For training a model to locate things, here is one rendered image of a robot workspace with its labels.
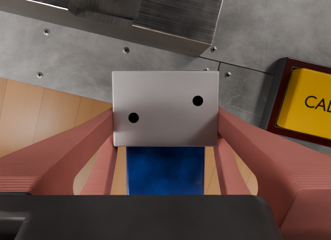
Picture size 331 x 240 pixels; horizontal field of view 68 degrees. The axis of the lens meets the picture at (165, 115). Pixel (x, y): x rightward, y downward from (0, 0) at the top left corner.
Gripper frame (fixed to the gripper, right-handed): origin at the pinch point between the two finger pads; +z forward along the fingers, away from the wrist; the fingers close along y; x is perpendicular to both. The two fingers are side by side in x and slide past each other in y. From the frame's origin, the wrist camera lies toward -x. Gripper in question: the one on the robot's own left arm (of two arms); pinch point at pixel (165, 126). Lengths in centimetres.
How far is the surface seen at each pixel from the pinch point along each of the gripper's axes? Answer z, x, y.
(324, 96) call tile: 10.3, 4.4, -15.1
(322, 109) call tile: 9.7, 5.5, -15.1
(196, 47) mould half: 9.7, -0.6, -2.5
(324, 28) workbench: 16.8, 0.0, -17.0
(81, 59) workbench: 15.5, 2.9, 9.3
